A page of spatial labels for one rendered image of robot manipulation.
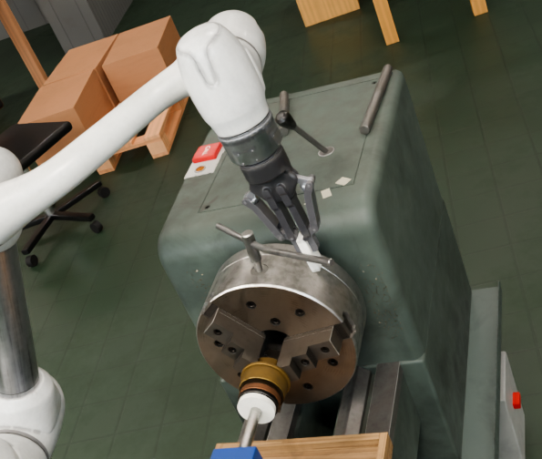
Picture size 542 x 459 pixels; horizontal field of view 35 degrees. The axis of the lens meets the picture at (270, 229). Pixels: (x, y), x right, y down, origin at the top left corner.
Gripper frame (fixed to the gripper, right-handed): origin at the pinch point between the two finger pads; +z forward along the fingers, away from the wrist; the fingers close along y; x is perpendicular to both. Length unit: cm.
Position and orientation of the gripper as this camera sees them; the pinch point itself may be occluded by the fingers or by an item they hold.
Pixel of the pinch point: (310, 250)
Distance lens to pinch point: 143.9
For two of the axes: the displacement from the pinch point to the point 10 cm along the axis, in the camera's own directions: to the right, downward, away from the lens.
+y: 8.8, -2.1, -4.2
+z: 4.1, 7.7, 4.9
